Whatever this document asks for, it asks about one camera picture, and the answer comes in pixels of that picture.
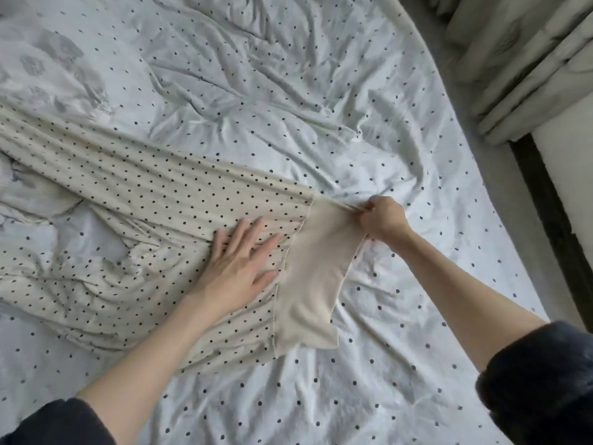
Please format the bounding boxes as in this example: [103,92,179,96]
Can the person's right hand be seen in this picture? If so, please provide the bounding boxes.
[356,195,413,247]

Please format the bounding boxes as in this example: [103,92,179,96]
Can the person's left hand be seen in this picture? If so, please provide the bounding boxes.
[190,216,285,316]

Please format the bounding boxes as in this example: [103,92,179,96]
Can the cream polka dot trousers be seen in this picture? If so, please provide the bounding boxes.
[0,104,370,375]

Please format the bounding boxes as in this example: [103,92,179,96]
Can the cream patterned pyjama top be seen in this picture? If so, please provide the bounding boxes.
[0,18,117,126]

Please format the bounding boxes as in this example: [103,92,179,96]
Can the person's right forearm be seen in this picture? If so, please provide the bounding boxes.
[389,227,550,371]

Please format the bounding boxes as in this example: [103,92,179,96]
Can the person's left forearm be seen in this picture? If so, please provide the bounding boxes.
[76,292,233,445]

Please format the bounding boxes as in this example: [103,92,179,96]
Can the white dotted bed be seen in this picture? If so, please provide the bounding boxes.
[0,0,552,445]

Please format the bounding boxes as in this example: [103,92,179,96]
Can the person's black right sleeve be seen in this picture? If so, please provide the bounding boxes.
[475,320,593,445]

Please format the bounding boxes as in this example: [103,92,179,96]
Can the person's black sleeve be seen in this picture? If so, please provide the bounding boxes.
[0,396,117,445]
[475,320,593,445]

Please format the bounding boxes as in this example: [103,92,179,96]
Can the person's black left sleeve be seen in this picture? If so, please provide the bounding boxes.
[0,396,117,445]

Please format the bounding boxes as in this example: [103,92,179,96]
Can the striped beige curtain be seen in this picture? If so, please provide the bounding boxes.
[421,0,593,146]

